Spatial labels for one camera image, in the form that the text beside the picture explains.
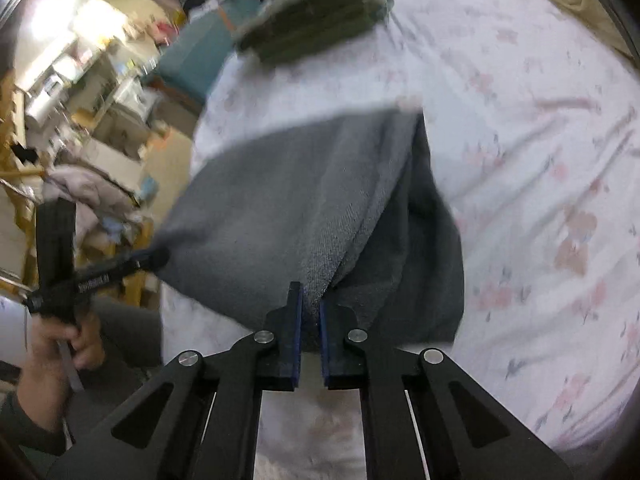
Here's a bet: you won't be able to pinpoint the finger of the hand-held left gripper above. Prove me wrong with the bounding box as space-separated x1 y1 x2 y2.
132 248 171 274

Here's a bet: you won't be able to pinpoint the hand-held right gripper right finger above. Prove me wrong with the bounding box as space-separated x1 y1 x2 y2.
320 299 576 480

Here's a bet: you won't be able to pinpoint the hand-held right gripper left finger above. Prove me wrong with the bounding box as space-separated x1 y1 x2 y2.
47 281 304 480

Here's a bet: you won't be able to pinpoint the grey pants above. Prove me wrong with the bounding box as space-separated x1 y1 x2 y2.
152 107 466 351

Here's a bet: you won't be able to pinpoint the person's left forearm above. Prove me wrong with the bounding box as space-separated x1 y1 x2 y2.
0 390 68 461

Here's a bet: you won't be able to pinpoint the stack of folded green pants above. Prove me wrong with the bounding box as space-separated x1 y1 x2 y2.
235 0 396 66

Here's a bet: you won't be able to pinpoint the person's left hand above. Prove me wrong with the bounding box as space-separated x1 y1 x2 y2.
17 310 106 433

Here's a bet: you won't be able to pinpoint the yellow wooden rack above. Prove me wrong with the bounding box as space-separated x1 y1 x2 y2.
0 72 156 306

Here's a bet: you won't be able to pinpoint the person's grey trouser leg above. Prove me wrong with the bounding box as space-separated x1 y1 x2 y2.
92 297 166 368

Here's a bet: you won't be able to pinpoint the pale crumpled clothes pile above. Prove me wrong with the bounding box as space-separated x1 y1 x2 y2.
42 165 146 241

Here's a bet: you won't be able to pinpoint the cluttered storage shelves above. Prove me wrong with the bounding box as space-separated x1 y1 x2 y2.
20 0 166 126

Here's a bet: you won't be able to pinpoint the teal box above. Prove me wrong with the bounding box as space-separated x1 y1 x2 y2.
155 0 261 106

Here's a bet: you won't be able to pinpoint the white floral bed sheet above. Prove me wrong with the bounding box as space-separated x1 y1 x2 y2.
160 0 640 480

